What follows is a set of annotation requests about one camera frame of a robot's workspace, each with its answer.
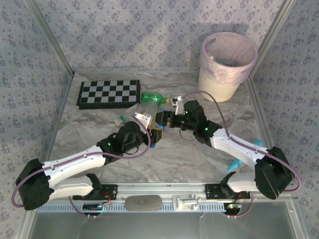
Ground white plastic latch bracket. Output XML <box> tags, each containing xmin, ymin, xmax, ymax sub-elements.
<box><xmin>171</xmin><ymin>194</ymin><xmax>200</xmax><ymax>212</ymax></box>

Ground right black mount plate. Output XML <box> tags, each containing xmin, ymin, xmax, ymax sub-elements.
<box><xmin>204</xmin><ymin>183</ymin><xmax>251</xmax><ymax>200</ymax></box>

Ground black white chessboard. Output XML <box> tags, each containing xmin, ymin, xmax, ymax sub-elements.
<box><xmin>76</xmin><ymin>79</ymin><xmax>141</xmax><ymax>110</ymax></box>

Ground grey oval pad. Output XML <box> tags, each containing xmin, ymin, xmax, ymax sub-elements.
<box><xmin>124</xmin><ymin>194</ymin><xmax>163</xmax><ymax>212</ymax></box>

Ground aluminium frame post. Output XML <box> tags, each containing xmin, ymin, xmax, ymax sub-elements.
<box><xmin>24</xmin><ymin>0</ymin><xmax>75</xmax><ymax>75</ymax></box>
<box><xmin>249</xmin><ymin>0</ymin><xmax>297</xmax><ymax>74</ymax></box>

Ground white ribbed waste bin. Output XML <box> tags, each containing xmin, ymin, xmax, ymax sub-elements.
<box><xmin>198</xmin><ymin>68</ymin><xmax>241</xmax><ymax>103</ymax></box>

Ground small circuit board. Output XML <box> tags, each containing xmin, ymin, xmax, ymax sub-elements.
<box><xmin>224</xmin><ymin>203</ymin><xmax>243</xmax><ymax>214</ymax></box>
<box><xmin>82</xmin><ymin>203</ymin><xmax>104</xmax><ymax>212</ymax></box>

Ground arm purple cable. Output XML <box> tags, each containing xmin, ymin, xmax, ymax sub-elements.
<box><xmin>12</xmin><ymin>119</ymin><xmax>152</xmax><ymax>220</ymax></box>
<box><xmin>181</xmin><ymin>91</ymin><xmax>302</xmax><ymax>220</ymax></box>

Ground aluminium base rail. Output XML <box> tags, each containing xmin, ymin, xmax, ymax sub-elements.
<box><xmin>101</xmin><ymin>181</ymin><xmax>297</xmax><ymax>200</ymax></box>

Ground pink plastic bin liner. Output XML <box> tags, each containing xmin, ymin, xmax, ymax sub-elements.
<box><xmin>198</xmin><ymin>31</ymin><xmax>259</xmax><ymax>87</ymax></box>

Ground left black mount plate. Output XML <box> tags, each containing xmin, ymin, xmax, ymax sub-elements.
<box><xmin>73</xmin><ymin>183</ymin><xmax>119</xmax><ymax>202</ymax></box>

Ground black mount plate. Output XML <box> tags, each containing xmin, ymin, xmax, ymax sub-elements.
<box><xmin>73</xmin><ymin>183</ymin><xmax>119</xmax><ymax>202</ymax></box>
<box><xmin>204</xmin><ymin>183</ymin><xmax>251</xmax><ymax>200</ymax></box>

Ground right small circuit board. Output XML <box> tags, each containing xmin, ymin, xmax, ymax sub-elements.
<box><xmin>224</xmin><ymin>203</ymin><xmax>243</xmax><ymax>214</ymax></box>

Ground grey slotted cable duct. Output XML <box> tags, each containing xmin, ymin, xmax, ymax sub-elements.
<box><xmin>37</xmin><ymin>202</ymin><xmax>241</xmax><ymax>213</ymax></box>

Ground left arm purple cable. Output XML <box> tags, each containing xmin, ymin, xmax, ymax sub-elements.
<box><xmin>12</xmin><ymin>119</ymin><xmax>152</xmax><ymax>220</ymax></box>

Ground left small circuit board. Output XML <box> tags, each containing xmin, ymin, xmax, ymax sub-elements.
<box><xmin>82</xmin><ymin>203</ymin><xmax>104</xmax><ymax>212</ymax></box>

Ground clear bottle green label band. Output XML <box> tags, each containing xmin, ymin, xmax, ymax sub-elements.
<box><xmin>114</xmin><ymin>106</ymin><xmax>142</xmax><ymax>125</ymax></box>

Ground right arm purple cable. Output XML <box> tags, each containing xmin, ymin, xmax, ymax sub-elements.
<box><xmin>181</xmin><ymin>91</ymin><xmax>302</xmax><ymax>220</ymax></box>

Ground frosted square plastic bottle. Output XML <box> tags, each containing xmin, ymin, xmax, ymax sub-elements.
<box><xmin>139</xmin><ymin>102</ymin><xmax>161</xmax><ymax>119</ymax></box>

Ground teal plastic tube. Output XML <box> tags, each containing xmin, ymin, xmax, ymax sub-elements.
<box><xmin>227</xmin><ymin>138</ymin><xmax>264</xmax><ymax>173</ymax></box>

